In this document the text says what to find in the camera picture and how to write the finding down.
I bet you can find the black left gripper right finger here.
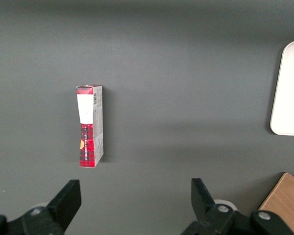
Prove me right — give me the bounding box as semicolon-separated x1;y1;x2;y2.
181;178;294;235

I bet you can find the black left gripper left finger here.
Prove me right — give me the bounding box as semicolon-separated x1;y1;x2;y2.
0;179;82;235

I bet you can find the wooden drawer cabinet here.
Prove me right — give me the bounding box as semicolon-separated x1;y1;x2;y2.
258;172;294;235

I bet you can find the red plaid cardboard box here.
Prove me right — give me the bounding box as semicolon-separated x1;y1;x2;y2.
75;84;104;169

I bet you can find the white plastic tray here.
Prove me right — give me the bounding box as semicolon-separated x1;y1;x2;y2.
269;40;294;137

